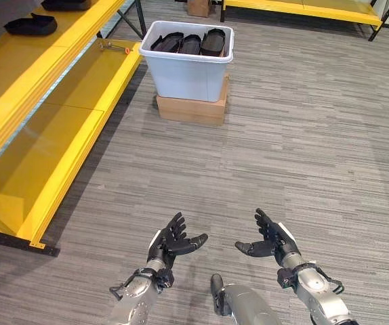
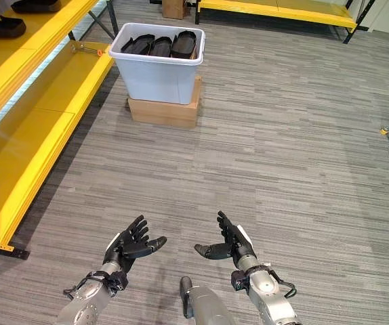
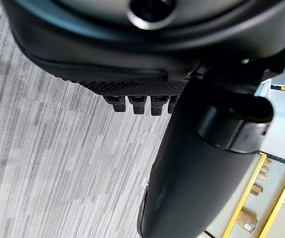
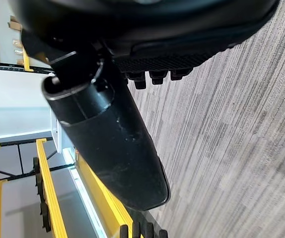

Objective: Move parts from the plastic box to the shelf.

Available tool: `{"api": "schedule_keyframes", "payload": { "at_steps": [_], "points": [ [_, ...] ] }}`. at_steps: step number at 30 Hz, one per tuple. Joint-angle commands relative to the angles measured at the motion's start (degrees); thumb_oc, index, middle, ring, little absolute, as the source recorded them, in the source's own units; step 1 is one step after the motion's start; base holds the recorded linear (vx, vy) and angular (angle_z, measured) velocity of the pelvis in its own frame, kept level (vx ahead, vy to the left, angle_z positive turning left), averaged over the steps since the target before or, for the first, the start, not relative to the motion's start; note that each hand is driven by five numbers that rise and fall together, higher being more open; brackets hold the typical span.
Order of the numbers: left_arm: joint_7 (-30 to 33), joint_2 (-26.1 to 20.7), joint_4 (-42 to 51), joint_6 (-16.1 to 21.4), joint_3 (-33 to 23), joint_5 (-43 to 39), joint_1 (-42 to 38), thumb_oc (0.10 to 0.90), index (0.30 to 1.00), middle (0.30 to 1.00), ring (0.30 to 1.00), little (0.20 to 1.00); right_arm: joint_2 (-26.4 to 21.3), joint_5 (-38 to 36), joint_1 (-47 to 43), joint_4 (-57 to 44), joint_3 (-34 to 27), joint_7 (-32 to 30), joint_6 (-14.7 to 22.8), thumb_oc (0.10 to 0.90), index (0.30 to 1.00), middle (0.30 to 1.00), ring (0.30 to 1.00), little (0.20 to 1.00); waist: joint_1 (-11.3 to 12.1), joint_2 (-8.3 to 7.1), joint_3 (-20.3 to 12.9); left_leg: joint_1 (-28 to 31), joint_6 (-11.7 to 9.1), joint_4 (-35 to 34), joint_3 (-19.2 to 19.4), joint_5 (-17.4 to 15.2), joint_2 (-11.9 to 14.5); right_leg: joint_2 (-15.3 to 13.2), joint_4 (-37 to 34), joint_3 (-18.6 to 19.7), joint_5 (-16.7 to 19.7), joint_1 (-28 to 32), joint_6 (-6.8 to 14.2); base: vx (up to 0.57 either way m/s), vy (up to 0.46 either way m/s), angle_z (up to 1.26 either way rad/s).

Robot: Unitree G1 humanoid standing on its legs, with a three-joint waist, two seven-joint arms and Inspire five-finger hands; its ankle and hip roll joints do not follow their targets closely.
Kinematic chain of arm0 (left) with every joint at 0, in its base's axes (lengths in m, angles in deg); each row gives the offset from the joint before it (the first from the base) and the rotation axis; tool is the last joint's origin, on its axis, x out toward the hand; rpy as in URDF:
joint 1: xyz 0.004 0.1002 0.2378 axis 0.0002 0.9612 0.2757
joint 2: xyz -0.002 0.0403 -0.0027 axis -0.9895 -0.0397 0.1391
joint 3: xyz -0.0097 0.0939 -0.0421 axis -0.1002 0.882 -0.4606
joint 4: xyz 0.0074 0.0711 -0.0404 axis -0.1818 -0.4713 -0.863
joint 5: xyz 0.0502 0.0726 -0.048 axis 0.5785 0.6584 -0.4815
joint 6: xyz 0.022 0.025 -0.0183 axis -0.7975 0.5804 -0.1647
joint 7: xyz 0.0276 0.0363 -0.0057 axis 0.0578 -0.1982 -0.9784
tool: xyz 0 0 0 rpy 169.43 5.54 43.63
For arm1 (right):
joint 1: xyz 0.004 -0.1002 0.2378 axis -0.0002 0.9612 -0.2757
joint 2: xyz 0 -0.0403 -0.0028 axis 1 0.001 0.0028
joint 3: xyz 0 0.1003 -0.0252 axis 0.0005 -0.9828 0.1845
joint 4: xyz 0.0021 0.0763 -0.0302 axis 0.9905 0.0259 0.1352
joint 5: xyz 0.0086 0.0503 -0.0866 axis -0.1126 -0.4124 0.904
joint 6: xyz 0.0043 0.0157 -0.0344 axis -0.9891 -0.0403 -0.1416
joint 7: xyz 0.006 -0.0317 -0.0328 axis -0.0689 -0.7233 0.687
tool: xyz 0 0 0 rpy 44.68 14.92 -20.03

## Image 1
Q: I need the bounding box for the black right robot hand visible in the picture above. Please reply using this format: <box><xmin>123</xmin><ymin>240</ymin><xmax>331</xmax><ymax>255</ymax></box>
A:
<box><xmin>234</xmin><ymin>208</ymin><xmax>300</xmax><ymax>266</ymax></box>

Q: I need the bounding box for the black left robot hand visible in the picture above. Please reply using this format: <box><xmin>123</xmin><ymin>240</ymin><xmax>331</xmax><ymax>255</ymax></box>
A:
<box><xmin>146</xmin><ymin>212</ymin><xmax>209</xmax><ymax>263</ymax></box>

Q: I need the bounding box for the white plastic box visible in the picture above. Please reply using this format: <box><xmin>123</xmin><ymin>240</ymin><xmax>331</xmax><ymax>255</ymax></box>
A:
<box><xmin>138</xmin><ymin>20</ymin><xmax>234</xmax><ymax>102</ymax></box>

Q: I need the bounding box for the yellow metal shelf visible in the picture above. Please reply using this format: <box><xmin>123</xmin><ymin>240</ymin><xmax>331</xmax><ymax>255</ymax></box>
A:
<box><xmin>0</xmin><ymin>0</ymin><xmax>147</xmax><ymax>257</ymax></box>
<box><xmin>220</xmin><ymin>0</ymin><xmax>389</xmax><ymax>42</ymax></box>

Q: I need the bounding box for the small brown cardboard box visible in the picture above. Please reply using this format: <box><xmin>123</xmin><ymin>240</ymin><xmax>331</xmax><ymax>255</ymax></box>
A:
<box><xmin>186</xmin><ymin>0</ymin><xmax>217</xmax><ymax>18</ymax></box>

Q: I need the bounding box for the silver robot leg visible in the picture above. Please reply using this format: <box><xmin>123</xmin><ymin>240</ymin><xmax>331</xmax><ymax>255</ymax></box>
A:
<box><xmin>220</xmin><ymin>283</ymin><xmax>283</xmax><ymax>325</ymax></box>

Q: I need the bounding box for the black sole-shaped part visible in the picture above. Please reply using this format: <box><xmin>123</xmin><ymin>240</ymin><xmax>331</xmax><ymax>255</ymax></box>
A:
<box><xmin>3</xmin><ymin>17</ymin><xmax>58</xmax><ymax>37</ymax></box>
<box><xmin>150</xmin><ymin>31</ymin><xmax>184</xmax><ymax>53</ymax></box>
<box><xmin>179</xmin><ymin>34</ymin><xmax>204</xmax><ymax>55</ymax></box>
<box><xmin>41</xmin><ymin>0</ymin><xmax>92</xmax><ymax>12</ymax></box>
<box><xmin>200</xmin><ymin>28</ymin><xmax>229</xmax><ymax>58</ymax></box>

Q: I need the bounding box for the metal tool with orange ring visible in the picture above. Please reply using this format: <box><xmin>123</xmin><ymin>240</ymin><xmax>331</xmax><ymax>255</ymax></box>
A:
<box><xmin>98</xmin><ymin>39</ymin><xmax>131</xmax><ymax>54</ymax></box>

